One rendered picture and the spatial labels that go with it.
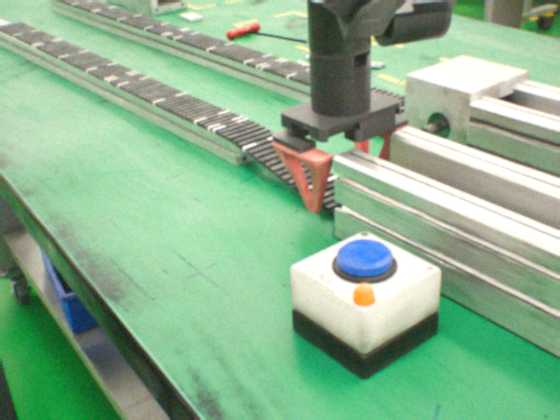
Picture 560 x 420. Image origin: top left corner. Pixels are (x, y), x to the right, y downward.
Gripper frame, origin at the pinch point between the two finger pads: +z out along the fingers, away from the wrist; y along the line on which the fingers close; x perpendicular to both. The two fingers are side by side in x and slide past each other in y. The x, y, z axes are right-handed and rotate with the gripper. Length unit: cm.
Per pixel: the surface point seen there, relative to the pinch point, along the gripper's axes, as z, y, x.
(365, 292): -5.5, -16.1, -19.8
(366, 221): -1.3, -4.1, -7.6
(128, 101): 0.6, -1.7, 42.5
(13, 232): 58, 0, 126
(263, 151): -1.1, -1.0, 11.8
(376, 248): -5.8, -12.0, -16.7
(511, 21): 34, 173, 102
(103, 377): 58, -8, 59
